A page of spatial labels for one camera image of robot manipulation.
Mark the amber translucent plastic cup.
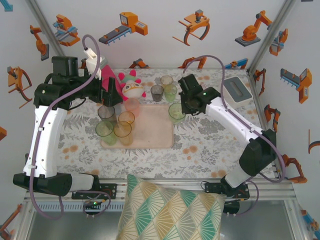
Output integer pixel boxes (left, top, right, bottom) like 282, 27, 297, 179
117, 111, 136, 131
160, 75, 174, 88
113, 120, 133, 146

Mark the beige rectangular tray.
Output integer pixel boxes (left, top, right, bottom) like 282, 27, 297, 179
99, 103, 175, 150

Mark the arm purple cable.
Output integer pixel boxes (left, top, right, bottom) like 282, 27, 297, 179
182, 54, 286, 217
29, 34, 112, 221

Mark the aluminium side rail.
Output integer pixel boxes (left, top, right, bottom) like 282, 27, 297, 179
246, 69, 286, 181

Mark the grey translucent plastic cup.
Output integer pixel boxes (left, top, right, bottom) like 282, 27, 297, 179
97, 105, 117, 126
150, 84, 165, 103

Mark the slotted grey cable duct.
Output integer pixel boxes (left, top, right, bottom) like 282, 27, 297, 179
33, 202, 126, 212

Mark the white grey tissue box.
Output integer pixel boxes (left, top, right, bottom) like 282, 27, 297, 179
223, 76, 254, 108

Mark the pink rolled towel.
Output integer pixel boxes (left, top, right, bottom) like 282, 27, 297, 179
100, 64, 125, 104

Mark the green translucent plastic cup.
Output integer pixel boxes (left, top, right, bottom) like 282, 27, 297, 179
168, 102, 186, 125
163, 84, 178, 103
95, 120, 118, 146

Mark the teal yellow patterned pillow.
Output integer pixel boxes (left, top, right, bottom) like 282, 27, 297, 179
116, 174, 227, 240

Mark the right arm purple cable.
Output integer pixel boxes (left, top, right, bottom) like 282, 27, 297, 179
182, 54, 286, 217

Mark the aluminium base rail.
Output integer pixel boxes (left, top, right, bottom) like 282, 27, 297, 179
23, 177, 297, 204

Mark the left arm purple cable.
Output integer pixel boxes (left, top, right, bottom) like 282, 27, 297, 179
29, 34, 112, 221

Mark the aluminium frame post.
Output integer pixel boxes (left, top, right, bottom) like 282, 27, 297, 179
24, 0, 75, 73
248, 0, 297, 73

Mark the floral printed tablecloth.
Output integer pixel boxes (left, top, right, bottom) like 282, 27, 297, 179
46, 67, 279, 180

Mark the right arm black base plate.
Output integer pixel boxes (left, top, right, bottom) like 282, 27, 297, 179
203, 181, 251, 201

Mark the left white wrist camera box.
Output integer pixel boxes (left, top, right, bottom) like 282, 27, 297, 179
83, 48, 104, 80

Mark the white pink plush toy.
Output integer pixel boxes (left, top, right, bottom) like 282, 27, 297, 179
118, 69, 148, 102

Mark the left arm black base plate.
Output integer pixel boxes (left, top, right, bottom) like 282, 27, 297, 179
71, 183, 118, 200

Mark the small black controller box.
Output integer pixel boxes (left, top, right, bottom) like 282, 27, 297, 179
222, 199, 241, 216

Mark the salmon translucent plastic cup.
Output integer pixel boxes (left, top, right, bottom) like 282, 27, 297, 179
124, 97, 140, 118

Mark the small board with green light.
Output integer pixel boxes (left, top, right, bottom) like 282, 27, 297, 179
83, 199, 104, 210

